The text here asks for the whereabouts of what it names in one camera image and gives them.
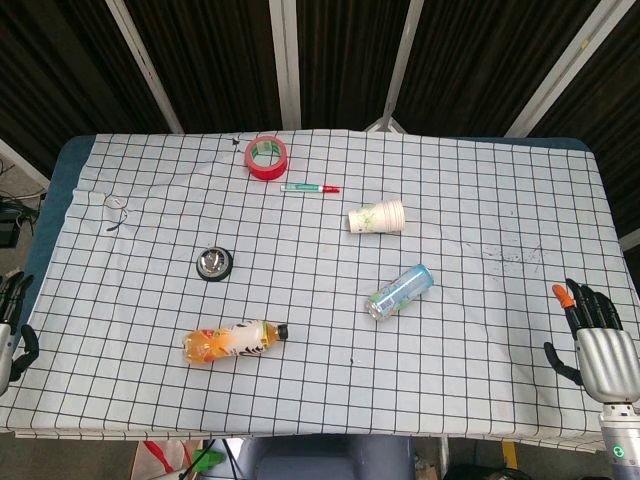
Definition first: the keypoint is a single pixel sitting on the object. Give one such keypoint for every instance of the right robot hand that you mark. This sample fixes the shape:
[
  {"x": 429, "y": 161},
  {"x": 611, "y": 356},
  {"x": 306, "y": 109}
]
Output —
[{"x": 602, "y": 345}]

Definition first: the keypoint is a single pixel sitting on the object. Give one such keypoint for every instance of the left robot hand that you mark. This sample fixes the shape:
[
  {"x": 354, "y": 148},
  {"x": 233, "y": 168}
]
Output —
[{"x": 10, "y": 320}]

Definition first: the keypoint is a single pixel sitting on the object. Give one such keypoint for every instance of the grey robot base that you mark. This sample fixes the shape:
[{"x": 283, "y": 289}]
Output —
[{"x": 327, "y": 457}]

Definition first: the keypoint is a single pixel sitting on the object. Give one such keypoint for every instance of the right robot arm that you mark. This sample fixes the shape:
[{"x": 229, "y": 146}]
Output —
[{"x": 621, "y": 440}]

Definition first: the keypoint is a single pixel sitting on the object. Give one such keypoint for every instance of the red white bag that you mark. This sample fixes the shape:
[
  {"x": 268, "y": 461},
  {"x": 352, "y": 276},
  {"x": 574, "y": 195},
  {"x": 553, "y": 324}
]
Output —
[{"x": 160, "y": 457}]

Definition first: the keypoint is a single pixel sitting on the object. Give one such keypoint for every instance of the orange juice plastic bottle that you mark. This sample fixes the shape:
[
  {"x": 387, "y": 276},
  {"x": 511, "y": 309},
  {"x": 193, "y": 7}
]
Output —
[{"x": 230, "y": 342}]

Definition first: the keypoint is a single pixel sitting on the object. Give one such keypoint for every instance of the green plastic object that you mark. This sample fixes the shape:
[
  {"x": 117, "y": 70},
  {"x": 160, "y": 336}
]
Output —
[{"x": 207, "y": 460}]

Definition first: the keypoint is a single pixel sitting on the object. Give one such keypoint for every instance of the stacked white paper cups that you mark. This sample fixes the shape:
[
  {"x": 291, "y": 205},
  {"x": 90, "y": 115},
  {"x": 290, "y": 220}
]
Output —
[{"x": 376, "y": 216}]

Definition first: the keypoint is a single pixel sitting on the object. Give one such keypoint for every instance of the white black grid tablecloth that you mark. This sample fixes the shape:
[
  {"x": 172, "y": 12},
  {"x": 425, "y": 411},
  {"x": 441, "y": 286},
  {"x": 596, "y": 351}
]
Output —
[{"x": 320, "y": 310}]

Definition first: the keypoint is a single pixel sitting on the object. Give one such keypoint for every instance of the red tape roll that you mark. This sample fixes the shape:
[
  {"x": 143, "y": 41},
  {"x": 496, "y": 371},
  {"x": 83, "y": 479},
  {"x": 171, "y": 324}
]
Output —
[{"x": 266, "y": 156}]

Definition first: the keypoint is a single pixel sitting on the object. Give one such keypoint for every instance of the red capped marker pen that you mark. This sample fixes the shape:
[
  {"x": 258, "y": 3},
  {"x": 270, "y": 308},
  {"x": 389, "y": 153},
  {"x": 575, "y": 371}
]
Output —
[{"x": 310, "y": 188}]

